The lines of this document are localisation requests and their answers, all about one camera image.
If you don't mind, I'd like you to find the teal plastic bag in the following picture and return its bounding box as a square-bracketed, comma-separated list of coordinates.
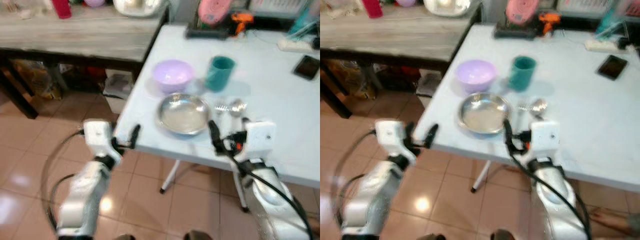
[594, 7, 628, 42]
[289, 5, 321, 41]

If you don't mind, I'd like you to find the teal plastic cup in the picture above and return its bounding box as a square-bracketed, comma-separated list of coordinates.
[508, 55, 538, 93]
[205, 55, 236, 93]

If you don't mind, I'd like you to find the shallow stainless steel bowl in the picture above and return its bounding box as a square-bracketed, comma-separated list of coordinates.
[457, 92, 513, 136]
[156, 92, 211, 136]

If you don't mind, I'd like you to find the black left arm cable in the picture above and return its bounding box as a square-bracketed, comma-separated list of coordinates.
[330, 129, 377, 233]
[40, 129, 86, 233]

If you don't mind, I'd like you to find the black flat appliance base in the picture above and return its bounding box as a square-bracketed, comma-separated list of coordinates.
[185, 22, 233, 40]
[493, 22, 542, 40]

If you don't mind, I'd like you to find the white power strip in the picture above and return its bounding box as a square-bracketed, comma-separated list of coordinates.
[584, 38, 625, 54]
[278, 37, 317, 54]

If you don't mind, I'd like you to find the orange hand tool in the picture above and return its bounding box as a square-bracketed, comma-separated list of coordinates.
[230, 12, 255, 37]
[538, 12, 562, 37]

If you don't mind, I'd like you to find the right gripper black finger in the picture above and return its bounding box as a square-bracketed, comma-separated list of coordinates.
[207, 119, 227, 155]
[502, 118, 519, 153]

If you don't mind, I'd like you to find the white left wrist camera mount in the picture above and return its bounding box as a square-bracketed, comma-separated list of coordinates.
[374, 118, 412, 163]
[83, 119, 122, 162]

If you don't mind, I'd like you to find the magenta lidded plastic tumbler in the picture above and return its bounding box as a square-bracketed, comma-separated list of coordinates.
[360, 0, 384, 20]
[51, 0, 73, 20]

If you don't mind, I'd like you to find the white storage box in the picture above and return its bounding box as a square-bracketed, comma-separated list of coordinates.
[416, 69, 443, 98]
[102, 69, 135, 115]

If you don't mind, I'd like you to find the bare foot of person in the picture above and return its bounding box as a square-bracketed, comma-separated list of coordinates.
[589, 209, 640, 237]

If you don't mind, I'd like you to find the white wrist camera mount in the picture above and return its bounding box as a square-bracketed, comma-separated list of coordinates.
[374, 118, 412, 163]
[530, 119, 562, 162]
[244, 120, 277, 162]
[83, 119, 122, 162]

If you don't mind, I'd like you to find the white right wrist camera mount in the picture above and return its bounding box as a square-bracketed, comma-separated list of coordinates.
[530, 119, 562, 162]
[244, 120, 277, 162]

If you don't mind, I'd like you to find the silver metal spoon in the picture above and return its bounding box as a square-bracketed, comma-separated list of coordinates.
[228, 98, 249, 121]
[530, 98, 549, 121]

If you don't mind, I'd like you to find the white folding table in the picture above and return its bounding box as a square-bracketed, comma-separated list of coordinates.
[413, 23, 640, 195]
[113, 23, 321, 213]

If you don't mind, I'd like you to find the black smartphone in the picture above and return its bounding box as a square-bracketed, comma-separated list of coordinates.
[293, 54, 321, 81]
[597, 54, 629, 81]

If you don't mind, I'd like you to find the pink rounded appliance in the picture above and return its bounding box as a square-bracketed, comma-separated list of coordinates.
[198, 0, 232, 27]
[505, 0, 541, 27]

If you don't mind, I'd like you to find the yellow plastic bag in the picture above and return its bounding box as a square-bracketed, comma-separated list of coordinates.
[12, 59, 63, 100]
[325, 59, 373, 100]

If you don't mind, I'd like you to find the white plastic basket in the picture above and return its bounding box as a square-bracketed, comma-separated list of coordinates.
[248, 0, 302, 15]
[556, 0, 618, 15]

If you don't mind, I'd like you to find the white kitchen machine with display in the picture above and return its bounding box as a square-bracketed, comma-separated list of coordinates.
[112, 0, 167, 19]
[423, 0, 474, 19]

